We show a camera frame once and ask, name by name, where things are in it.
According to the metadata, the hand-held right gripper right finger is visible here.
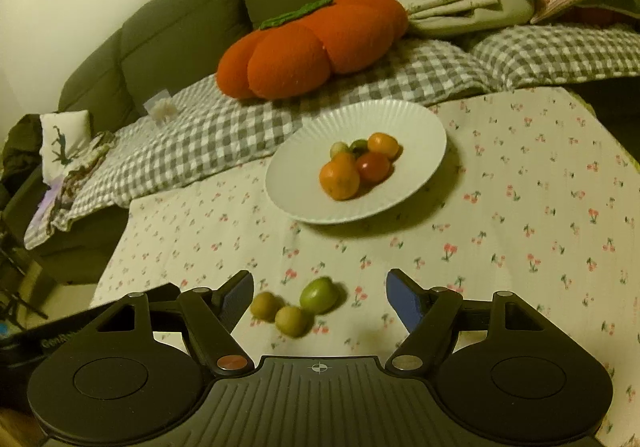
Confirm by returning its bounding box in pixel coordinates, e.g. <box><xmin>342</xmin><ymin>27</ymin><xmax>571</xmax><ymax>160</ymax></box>
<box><xmin>386</xmin><ymin>268</ymin><xmax>547</xmax><ymax>376</ymax></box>

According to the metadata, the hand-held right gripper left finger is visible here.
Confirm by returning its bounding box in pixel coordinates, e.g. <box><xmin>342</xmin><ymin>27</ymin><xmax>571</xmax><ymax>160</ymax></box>
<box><xmin>94</xmin><ymin>270</ymin><xmax>255</xmax><ymax>376</ymax></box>

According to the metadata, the green lime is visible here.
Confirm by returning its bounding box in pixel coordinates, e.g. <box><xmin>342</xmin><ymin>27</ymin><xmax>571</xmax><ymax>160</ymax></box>
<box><xmin>299</xmin><ymin>276</ymin><xmax>341</xmax><ymax>315</ymax></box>

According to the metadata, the red tomato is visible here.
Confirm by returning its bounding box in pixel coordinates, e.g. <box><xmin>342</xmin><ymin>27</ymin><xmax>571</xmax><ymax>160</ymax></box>
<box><xmin>356</xmin><ymin>151</ymin><xmax>392</xmax><ymax>184</ymax></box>

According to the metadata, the large orange tangerine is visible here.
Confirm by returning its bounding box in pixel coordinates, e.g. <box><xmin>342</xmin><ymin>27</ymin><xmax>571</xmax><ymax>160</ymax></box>
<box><xmin>319</xmin><ymin>158</ymin><xmax>361</xmax><ymax>201</ymax></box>

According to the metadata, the white ribbed plate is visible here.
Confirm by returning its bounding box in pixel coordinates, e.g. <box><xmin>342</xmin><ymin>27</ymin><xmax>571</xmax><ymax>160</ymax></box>
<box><xmin>265</xmin><ymin>100</ymin><xmax>447</xmax><ymax>225</ymax></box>

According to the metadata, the black metal stand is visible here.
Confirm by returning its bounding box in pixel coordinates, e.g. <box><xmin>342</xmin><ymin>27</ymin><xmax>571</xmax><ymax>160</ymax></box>
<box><xmin>0</xmin><ymin>207</ymin><xmax>51</xmax><ymax>333</ymax></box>

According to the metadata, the cherry print tablecloth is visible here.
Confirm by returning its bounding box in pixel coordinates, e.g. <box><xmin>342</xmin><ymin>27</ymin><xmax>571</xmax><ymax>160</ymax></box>
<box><xmin>90</xmin><ymin>86</ymin><xmax>640</xmax><ymax>447</ymax></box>

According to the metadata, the purple cloth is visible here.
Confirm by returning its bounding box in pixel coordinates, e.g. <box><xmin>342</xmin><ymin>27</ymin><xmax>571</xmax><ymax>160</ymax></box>
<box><xmin>27</xmin><ymin>177</ymin><xmax>71</xmax><ymax>228</ymax></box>

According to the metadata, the grey checked blanket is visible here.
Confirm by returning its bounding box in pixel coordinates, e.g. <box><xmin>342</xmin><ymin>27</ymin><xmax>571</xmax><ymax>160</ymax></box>
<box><xmin>24</xmin><ymin>24</ymin><xmax>640</xmax><ymax>250</ymax></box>

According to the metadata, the brown patterned lace cloth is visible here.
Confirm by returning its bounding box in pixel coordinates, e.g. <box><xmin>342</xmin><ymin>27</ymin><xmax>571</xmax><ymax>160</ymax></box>
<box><xmin>47</xmin><ymin>130</ymin><xmax>121</xmax><ymax>233</ymax></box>

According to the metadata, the dark green garment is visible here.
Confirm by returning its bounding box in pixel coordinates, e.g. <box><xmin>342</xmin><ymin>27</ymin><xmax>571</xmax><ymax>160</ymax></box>
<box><xmin>0</xmin><ymin>114</ymin><xmax>46</xmax><ymax>208</ymax></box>

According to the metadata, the white embroidered pillow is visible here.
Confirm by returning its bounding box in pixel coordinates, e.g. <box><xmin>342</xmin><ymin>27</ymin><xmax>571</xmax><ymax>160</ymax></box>
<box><xmin>39</xmin><ymin>110</ymin><xmax>93</xmax><ymax>180</ymax></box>

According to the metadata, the small white fluffy object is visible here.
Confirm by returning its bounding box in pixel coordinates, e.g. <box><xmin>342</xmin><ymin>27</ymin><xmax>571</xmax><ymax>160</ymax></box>
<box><xmin>144</xmin><ymin>90</ymin><xmax>177</xmax><ymax>122</ymax></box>

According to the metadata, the orange pumpkin cushion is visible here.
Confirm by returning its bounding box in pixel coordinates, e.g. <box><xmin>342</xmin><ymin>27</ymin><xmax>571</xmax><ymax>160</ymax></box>
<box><xmin>216</xmin><ymin>0</ymin><xmax>410</xmax><ymax>100</ymax></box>

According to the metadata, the olive green sofa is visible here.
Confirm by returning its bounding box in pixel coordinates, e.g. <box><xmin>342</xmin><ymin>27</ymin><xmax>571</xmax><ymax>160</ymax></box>
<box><xmin>0</xmin><ymin>0</ymin><xmax>640</xmax><ymax>285</ymax></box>

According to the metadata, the red cushion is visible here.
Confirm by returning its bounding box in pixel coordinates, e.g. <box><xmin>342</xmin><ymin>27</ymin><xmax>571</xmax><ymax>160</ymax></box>
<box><xmin>565</xmin><ymin>6</ymin><xmax>632</xmax><ymax>27</ymax></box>

